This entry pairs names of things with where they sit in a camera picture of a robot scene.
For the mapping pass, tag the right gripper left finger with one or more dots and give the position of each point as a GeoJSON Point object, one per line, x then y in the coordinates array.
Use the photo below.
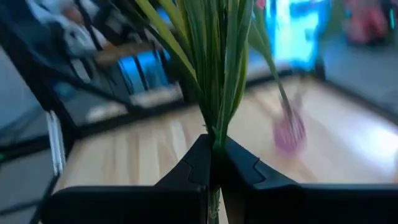
{"type": "Point", "coordinates": [140, 205]}

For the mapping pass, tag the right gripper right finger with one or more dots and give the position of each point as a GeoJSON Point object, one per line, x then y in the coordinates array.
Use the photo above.
{"type": "Point", "coordinates": [295, 205]}

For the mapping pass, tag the pink flower bunch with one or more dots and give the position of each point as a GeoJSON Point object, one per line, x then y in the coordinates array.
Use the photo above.
{"type": "Point", "coordinates": [217, 62]}

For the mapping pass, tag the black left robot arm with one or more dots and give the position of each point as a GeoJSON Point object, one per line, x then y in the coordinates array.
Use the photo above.
{"type": "Point", "coordinates": [40, 81]}

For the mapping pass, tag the pink glass vase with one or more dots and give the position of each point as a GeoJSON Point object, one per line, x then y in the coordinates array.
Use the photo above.
{"type": "Point", "coordinates": [289, 137]}

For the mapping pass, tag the bright blue display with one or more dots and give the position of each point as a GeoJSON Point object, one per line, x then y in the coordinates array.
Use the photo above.
{"type": "Point", "coordinates": [295, 34]}

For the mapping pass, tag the person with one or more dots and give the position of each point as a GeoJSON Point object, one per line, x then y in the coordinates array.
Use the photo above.
{"type": "Point", "coordinates": [71, 15]}

